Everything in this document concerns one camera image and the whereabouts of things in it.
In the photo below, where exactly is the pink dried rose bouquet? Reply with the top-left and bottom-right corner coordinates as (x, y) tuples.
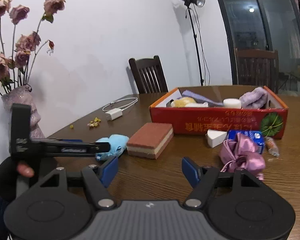
(0, 0), (66, 96)

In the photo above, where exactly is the pink glitter vase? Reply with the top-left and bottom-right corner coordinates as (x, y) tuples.
(1, 85), (45, 138)

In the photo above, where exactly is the brown layered sponge cake toy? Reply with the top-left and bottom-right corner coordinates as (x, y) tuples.
(127, 122), (174, 159)

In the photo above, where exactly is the wrapped sausage snack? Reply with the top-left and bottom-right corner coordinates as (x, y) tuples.
(264, 137), (280, 157)

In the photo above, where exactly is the light blue plush toy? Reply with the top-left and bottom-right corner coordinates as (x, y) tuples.
(95, 134), (129, 161)

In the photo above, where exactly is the white round sponge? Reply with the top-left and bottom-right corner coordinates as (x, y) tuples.
(223, 98), (242, 109)

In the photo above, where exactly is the yellow hamster plush toy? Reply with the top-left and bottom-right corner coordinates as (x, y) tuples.
(166, 97), (209, 108)

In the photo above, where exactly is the glass sliding door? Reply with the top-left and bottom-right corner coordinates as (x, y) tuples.
(218, 0), (300, 96)

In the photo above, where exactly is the left hand black glove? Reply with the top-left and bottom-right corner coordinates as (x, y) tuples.
(0, 157), (34, 239)

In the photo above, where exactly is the purple knitted cloth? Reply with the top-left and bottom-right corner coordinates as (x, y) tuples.
(181, 90), (224, 107)

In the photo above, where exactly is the dark wooden chair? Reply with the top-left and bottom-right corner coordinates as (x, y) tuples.
(235, 48), (279, 94)
(128, 55), (168, 94)

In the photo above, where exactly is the black studio light stand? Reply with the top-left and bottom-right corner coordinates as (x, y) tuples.
(180, 0), (211, 86)

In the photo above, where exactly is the dark wooden chair right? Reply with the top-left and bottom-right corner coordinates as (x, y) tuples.
(235, 48), (279, 94)

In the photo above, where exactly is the blue tissue pack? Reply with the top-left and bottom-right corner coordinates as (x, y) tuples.
(227, 130), (265, 154)

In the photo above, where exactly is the white usb charger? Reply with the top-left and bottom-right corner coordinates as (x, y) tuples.
(105, 108), (123, 121)

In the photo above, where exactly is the dark wooden chair left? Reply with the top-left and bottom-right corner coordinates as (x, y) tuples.
(128, 55), (168, 94)

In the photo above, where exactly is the lilac towel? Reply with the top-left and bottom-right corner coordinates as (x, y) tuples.
(239, 87), (268, 109)

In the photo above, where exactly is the white charger cable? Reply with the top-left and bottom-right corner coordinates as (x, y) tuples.
(102, 96), (139, 113)

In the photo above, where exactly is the white wedge sponge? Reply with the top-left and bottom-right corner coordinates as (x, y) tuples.
(206, 129), (228, 148)

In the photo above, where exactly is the red cardboard box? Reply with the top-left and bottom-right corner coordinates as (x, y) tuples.
(149, 85), (288, 139)

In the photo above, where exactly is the purple satin pouch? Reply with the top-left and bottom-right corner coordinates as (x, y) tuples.
(219, 133), (266, 180)

